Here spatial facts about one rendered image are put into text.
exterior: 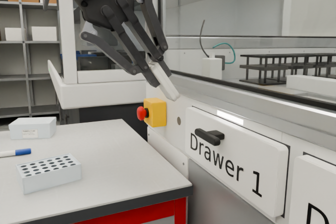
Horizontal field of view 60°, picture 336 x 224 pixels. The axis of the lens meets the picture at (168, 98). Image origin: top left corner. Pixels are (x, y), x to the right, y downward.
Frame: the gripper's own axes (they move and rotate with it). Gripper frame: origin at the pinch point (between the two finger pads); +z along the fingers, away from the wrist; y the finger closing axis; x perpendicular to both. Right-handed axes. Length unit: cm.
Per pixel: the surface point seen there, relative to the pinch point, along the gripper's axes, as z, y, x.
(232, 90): 9.5, 9.4, -0.8
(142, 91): 26, 9, 80
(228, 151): 17.3, 2.0, -2.7
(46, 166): 6.8, -27.8, 24.5
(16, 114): 41, -94, 373
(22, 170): 4.0, -31.7, 24.0
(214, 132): 14.0, 2.5, -0.2
